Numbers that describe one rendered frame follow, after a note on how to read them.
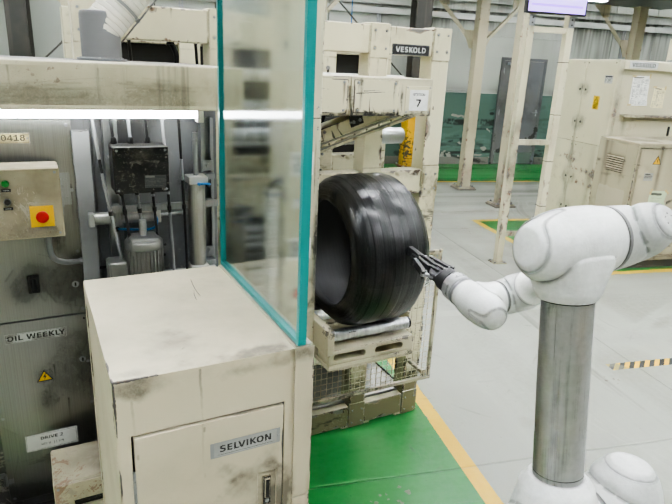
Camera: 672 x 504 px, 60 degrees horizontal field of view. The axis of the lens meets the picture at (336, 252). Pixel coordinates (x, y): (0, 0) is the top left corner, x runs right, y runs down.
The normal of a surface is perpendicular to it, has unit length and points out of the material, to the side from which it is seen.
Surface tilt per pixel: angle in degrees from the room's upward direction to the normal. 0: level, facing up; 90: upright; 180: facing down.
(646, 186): 90
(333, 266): 57
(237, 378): 90
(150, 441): 90
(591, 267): 87
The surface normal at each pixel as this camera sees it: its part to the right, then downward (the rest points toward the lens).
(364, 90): 0.46, 0.29
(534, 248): -0.91, -0.02
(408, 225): 0.41, -0.25
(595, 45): 0.25, 0.31
